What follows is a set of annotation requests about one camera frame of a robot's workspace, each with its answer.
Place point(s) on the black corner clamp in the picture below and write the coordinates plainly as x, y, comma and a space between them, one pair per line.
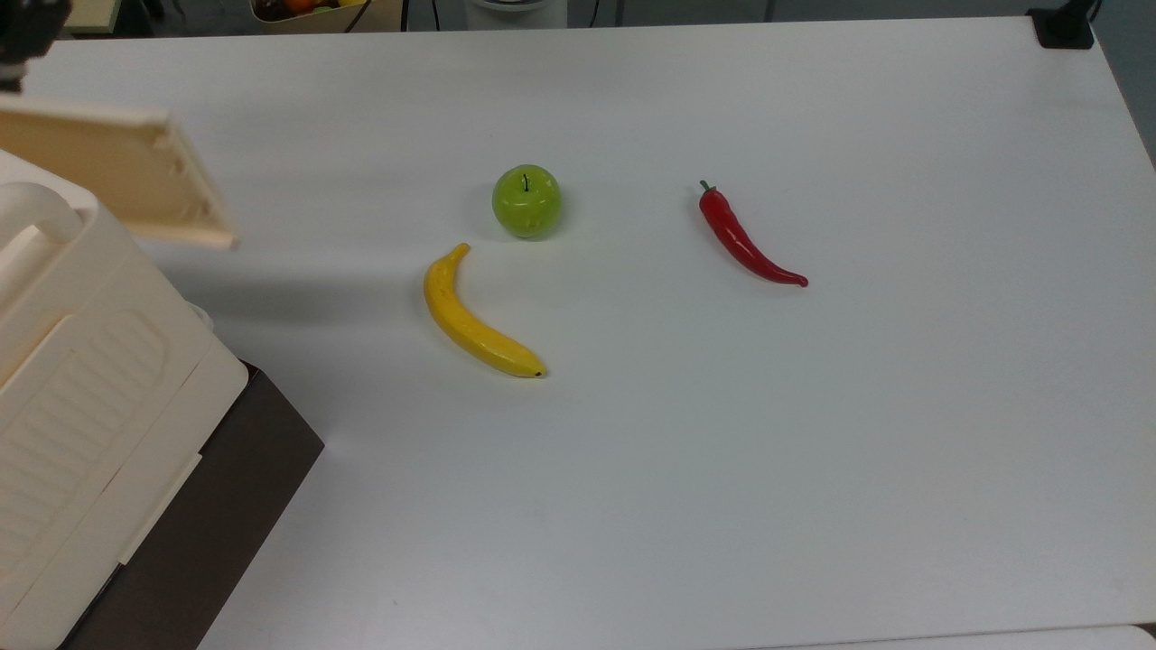
1066, 25

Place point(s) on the red toy chili pepper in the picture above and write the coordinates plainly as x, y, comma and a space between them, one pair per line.
736, 239

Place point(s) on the dark brown drawer base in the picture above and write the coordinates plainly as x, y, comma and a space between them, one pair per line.
217, 506

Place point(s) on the yellow toy banana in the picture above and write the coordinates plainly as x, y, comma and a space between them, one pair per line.
465, 320

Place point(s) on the green toy apple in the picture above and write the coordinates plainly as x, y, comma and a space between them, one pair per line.
526, 201

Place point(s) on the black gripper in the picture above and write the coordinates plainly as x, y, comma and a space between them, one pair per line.
32, 27

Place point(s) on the cream cabinet door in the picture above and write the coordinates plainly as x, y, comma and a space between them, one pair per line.
108, 171

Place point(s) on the cream cabinet body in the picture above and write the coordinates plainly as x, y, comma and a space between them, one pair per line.
90, 379

